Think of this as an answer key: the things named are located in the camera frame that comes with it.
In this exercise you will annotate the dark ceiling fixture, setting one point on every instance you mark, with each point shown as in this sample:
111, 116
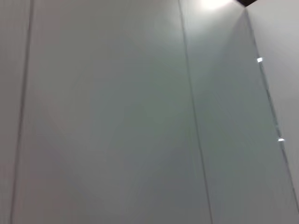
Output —
245, 2

